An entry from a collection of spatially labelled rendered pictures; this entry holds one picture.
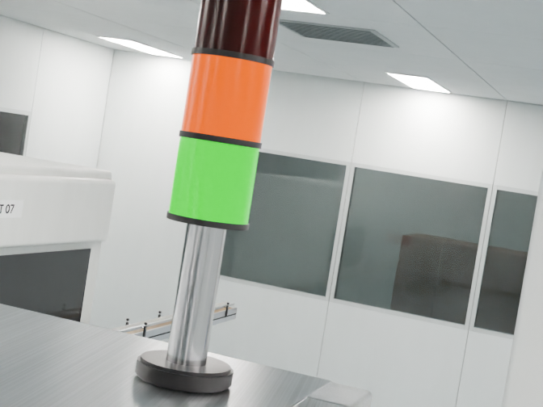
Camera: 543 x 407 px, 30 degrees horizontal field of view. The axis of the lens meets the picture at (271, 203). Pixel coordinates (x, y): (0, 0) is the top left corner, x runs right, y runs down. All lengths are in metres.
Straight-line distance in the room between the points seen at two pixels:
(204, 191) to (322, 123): 8.30
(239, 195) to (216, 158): 0.03
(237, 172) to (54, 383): 0.16
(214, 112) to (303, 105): 8.37
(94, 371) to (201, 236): 0.11
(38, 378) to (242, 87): 0.20
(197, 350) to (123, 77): 9.08
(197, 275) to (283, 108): 8.42
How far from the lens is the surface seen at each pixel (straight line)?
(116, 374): 0.63
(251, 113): 0.60
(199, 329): 0.62
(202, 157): 0.60
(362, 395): 0.68
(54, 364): 0.64
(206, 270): 0.61
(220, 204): 0.60
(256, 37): 0.60
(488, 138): 8.59
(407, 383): 8.81
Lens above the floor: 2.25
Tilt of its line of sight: 3 degrees down
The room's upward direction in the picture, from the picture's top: 9 degrees clockwise
